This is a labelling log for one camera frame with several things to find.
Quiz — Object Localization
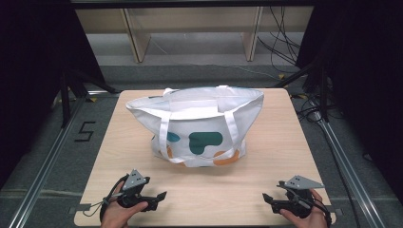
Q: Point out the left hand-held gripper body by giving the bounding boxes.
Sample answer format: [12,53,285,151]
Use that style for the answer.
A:
[117,169,160,213]

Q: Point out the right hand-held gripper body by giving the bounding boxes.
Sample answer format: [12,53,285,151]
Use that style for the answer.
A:
[271,175,325,219]

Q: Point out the white tote bag coloured shapes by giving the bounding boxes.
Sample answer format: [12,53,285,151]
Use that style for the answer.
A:
[125,85,265,168]

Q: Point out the person's right hand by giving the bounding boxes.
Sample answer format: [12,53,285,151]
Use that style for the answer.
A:
[279,188,333,228]

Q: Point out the person's left hand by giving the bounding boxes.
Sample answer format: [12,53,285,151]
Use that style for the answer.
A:
[100,181,149,228]

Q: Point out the black metal stand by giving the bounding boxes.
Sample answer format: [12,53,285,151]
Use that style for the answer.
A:
[271,56,331,124]
[59,68,119,128]

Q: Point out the dark curtain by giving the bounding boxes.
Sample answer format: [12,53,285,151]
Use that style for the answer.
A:
[296,0,403,203]
[0,0,106,189]

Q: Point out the light wooden shelf unit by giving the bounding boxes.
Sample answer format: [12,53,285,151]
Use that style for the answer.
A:
[75,6,316,64]

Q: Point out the left hand-held gripper black cable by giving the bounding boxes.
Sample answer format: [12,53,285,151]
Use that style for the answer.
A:
[83,174,129,223]

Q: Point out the hand-held gripper black cable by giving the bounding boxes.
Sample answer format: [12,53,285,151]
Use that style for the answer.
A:
[312,198,333,228]
[83,174,129,223]

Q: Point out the right hand-held gripper black cable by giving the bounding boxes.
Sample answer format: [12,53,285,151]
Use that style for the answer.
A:
[312,198,333,228]

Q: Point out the aluminium floor rail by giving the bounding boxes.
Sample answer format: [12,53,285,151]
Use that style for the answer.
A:
[308,108,387,228]
[8,89,122,228]

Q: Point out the bundle of black cables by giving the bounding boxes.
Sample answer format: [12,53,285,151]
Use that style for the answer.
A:
[256,6,302,74]

